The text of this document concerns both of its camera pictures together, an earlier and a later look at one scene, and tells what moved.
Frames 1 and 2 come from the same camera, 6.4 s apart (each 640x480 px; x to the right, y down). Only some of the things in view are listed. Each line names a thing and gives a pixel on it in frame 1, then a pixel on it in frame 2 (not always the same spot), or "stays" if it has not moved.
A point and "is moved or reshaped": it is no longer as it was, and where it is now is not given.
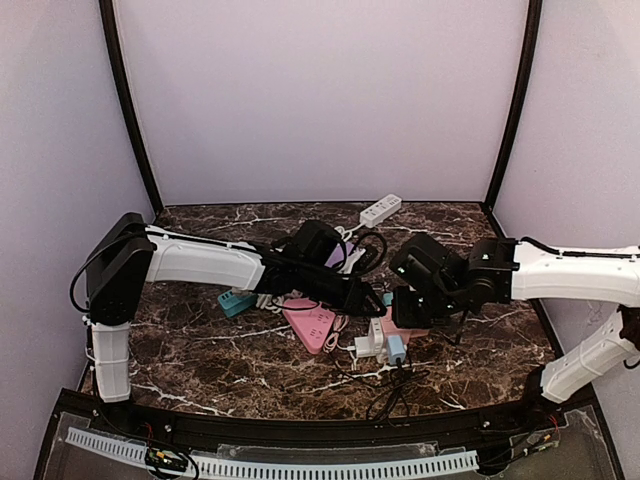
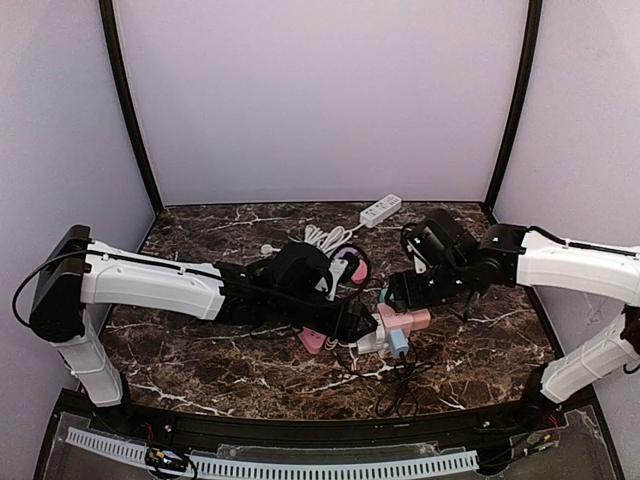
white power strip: x=377 y=212 stays
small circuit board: x=165 y=459 stays
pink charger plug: x=387 y=298 is moved or reshaped
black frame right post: x=533 y=21 stays
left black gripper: x=353 y=291 → x=345 y=320
